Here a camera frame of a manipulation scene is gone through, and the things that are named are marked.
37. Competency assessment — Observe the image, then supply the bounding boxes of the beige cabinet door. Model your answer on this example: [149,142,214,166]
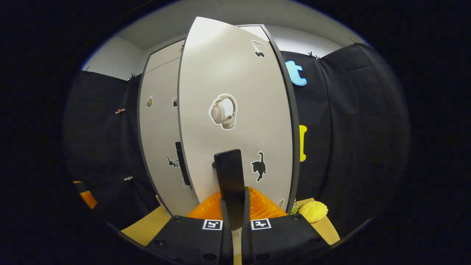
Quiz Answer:
[177,17,294,218]
[139,57,199,216]

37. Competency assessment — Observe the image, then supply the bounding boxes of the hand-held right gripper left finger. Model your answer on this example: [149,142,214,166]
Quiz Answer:
[147,186,234,265]

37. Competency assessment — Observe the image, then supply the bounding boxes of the yellow plush toy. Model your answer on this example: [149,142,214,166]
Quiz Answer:
[297,201,329,224]

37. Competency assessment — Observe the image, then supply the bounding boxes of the beige double-door shoe cabinet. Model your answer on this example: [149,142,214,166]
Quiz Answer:
[136,24,300,218]

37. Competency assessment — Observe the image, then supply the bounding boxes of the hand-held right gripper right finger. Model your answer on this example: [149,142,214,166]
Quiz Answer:
[241,186,332,265]

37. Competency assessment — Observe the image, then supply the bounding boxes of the small white box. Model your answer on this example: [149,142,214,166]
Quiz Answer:
[155,194,172,218]

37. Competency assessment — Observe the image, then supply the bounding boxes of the black door handle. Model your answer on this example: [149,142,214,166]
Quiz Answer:
[213,149,246,230]
[175,142,191,186]

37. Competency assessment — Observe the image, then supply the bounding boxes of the black backdrop cloth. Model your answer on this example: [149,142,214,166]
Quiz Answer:
[63,39,411,236]

